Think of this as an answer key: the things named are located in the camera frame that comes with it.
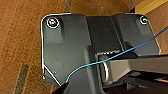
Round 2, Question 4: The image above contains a blue cable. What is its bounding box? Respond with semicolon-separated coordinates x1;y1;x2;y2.
64;30;168;85

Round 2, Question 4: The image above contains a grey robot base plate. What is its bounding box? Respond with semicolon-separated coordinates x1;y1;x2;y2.
39;12;162;94

